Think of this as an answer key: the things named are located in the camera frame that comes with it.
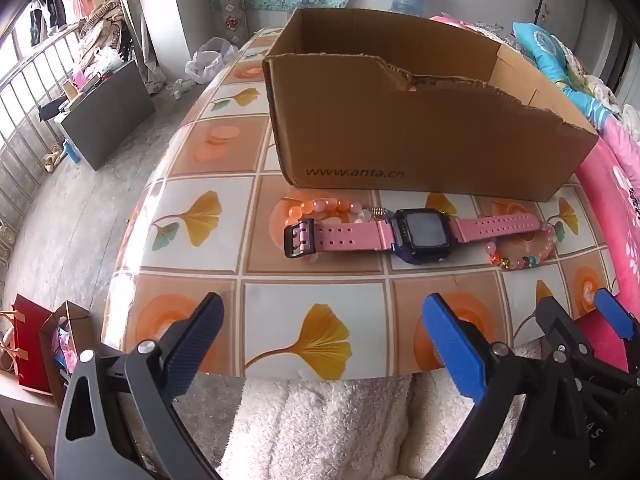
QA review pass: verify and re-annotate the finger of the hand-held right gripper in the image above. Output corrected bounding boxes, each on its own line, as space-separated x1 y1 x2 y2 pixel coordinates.
594 289 640 386
536 300 596 381

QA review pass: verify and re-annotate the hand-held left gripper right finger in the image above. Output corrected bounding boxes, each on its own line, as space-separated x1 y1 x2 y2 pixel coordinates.
422 294 583 480

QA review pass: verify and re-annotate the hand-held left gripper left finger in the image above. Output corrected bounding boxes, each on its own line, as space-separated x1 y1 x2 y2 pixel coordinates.
54 292 224 480

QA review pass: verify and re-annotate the multicoloured bead bracelet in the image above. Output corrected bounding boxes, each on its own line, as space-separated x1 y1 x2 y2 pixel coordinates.
484 225 557 272

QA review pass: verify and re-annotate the pink strap smartwatch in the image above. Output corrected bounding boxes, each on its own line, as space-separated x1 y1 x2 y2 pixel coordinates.
283 207 543 264

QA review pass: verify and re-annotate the orange bead bracelet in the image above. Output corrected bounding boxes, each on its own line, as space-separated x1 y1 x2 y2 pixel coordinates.
280 198 375 233

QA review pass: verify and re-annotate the brown cardboard box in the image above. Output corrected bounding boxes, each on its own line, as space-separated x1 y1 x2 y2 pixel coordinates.
261 7 600 204

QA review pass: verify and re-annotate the brown paper bag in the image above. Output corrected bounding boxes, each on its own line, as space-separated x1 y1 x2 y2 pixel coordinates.
39 301 91 401

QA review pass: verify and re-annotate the ginkgo pattern tablecloth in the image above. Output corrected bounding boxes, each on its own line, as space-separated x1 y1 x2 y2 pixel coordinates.
101 27 621 381

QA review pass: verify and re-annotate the white fluffy towel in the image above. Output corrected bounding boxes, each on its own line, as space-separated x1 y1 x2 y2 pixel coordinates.
217 370 531 480

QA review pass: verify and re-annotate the red gift bag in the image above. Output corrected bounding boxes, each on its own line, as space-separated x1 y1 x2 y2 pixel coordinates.
11 294 53 393

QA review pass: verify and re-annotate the white crumpled quilt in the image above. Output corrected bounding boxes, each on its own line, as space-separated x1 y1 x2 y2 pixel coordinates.
565 35 640 131

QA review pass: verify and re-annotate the grey cabinet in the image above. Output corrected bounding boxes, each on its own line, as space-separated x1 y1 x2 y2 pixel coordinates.
52 60 157 171

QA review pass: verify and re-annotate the blue printed pillow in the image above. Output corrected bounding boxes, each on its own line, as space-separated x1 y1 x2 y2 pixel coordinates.
512 21 618 126

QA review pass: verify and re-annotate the white plastic bag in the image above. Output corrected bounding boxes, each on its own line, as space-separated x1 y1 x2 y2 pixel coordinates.
185 37 240 85

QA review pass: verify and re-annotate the grey lace pillow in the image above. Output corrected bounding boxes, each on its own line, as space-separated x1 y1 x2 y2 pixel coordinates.
470 22 531 56

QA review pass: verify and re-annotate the metal balcony railing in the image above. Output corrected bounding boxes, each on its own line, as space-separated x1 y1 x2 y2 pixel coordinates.
0 25 86 221

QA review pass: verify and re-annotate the grey curtain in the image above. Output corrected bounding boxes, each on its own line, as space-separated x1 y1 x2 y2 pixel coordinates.
117 0 168 96

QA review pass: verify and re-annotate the white panelled wardrobe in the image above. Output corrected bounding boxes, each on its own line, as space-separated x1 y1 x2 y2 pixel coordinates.
542 0 626 81

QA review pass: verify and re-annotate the pile of beige clothes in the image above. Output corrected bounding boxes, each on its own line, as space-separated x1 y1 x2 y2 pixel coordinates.
75 0 132 77

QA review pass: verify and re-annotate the grey red-patterned pillow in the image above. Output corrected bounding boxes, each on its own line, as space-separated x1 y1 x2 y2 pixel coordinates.
214 0 249 43

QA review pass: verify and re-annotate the dark hanging jacket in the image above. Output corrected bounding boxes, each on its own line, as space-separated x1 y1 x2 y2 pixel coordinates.
30 0 67 47

